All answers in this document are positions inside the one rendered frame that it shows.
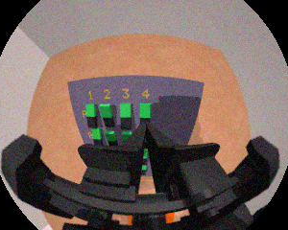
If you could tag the lavender switch panel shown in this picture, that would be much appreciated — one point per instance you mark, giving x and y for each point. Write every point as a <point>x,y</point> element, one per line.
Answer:
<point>109,109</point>

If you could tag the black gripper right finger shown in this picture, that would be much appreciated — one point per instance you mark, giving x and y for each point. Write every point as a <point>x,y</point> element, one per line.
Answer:
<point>165,154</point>

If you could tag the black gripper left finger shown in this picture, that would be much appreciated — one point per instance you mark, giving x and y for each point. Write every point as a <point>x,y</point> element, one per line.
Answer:
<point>127,156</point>

